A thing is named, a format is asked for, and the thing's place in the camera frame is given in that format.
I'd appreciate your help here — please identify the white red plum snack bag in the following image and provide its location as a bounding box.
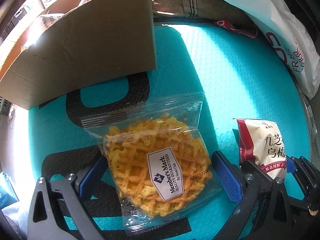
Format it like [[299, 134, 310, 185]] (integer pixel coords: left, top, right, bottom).
[[236, 119, 287, 179]]

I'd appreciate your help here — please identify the clear bag yellow waffle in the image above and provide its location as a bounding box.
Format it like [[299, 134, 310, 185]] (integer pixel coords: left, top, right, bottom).
[[81, 92, 221, 235]]

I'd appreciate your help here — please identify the grey fleece blanket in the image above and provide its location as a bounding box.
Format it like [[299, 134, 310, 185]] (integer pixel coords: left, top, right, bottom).
[[2, 201, 29, 239]]

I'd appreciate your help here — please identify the teal foam mat black print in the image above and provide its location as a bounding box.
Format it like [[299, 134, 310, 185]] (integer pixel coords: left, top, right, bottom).
[[29, 25, 311, 180]]

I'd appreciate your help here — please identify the small red wrapper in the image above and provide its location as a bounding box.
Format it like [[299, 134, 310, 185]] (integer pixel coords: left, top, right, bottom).
[[214, 20, 259, 39]]

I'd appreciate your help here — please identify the white plastic shopping bag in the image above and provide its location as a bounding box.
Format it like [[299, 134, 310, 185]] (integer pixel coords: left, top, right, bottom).
[[224, 0, 319, 99]]

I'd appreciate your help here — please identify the brown cardboard box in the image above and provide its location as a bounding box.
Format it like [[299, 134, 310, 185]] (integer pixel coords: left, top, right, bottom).
[[1, 0, 156, 109]]

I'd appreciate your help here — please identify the pile of dark clothes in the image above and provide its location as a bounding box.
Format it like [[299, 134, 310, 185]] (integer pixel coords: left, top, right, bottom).
[[152, 0, 253, 27]]

